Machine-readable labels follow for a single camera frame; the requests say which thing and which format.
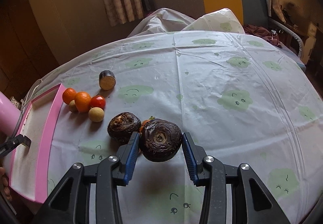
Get pink shallow box tray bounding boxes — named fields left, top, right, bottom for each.
left=9, top=83, right=65, bottom=203

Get small orange mandarin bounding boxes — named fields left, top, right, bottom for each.
left=62, top=88, right=77, bottom=105

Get tan kiwi fruit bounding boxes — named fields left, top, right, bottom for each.
left=88, top=107, right=105, bottom=123

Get dark taro root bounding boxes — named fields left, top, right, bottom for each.
left=107, top=112, right=141, bottom=145
left=139, top=118, right=183, bottom=162

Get person's left hand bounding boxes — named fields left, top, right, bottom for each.
left=0, top=167, right=12, bottom=202

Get pink cylinder object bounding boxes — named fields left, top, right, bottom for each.
left=0, top=92, right=21, bottom=137

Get small kiwi behind oranges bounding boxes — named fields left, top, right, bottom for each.
left=68, top=100, right=78, bottom=113

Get large orange mandarin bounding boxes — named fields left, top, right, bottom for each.
left=74, top=92, right=91, bottom=113

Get white tablecloth green clouds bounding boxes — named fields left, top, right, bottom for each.
left=37, top=31, right=322, bottom=223

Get red tomato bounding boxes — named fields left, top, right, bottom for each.
left=90, top=95, right=106, bottom=110

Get orange carrot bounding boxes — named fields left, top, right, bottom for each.
left=139, top=116, right=155, bottom=132

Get round eggplant slice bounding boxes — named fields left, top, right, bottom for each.
left=99, top=70, right=116, bottom=90

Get dark red cloth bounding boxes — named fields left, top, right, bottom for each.
left=243, top=24, right=282, bottom=48

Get white bedside cabinet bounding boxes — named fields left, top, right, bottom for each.
left=301, top=22, right=317, bottom=65

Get white cloud pattern pillow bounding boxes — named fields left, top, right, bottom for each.
left=129, top=8, right=245, bottom=37

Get white cable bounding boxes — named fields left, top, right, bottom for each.
left=21, top=78, right=44, bottom=111

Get grey metal bed rail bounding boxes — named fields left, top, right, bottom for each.
left=268, top=18, right=305, bottom=59

